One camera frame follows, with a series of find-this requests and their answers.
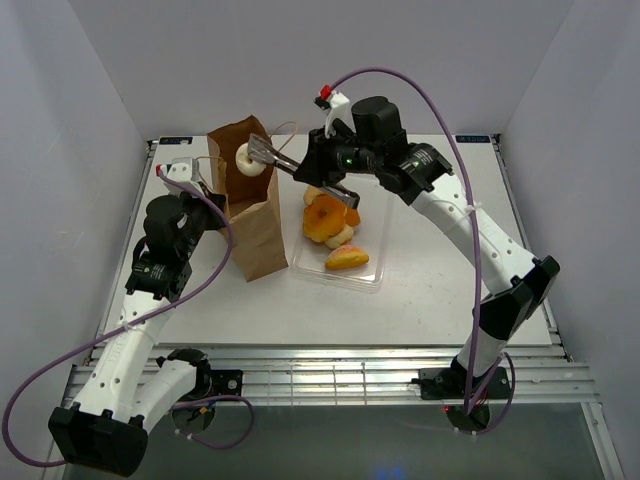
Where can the blue label sticker right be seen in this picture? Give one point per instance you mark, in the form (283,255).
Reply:
(473,139)

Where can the clear plastic tray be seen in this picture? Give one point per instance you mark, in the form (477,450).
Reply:
(375,210)

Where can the blue label sticker left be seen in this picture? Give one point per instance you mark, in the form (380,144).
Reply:
(176,140)

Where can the white frosted donut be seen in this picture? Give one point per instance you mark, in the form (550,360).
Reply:
(245,164)

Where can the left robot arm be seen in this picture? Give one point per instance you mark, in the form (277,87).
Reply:
(109,421)

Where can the aluminium frame rail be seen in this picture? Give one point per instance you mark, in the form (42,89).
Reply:
(383,376)

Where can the metal serving tongs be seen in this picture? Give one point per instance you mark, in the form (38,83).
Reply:
(262,151)

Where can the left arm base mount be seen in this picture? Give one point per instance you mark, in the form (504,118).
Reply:
(198,418)

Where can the blue label sticker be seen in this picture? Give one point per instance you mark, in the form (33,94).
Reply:
(176,140)
(473,139)

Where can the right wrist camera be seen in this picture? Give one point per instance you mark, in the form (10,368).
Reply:
(335,106)

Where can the brown paper bag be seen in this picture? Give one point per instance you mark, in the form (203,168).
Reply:
(252,203)

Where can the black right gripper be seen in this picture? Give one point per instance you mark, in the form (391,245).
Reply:
(315,166)

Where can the orange bread wedge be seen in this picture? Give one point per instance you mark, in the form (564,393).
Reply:
(352,217)

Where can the curved croissant bread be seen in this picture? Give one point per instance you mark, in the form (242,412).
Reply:
(311,194)

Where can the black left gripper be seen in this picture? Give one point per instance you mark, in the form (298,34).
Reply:
(218,200)

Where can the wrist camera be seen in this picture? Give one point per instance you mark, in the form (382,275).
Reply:
(181,172)
(335,106)

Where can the sugared half bun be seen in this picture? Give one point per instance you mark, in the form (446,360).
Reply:
(346,257)

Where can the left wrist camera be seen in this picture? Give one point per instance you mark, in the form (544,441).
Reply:
(181,172)

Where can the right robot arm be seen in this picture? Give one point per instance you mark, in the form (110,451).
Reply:
(511,282)

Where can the small tan bread roll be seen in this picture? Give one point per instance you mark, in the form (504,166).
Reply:
(342,238)

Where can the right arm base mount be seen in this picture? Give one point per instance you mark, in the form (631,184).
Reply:
(450,390)

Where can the large orange ring bread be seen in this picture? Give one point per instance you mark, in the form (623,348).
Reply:
(324,218)

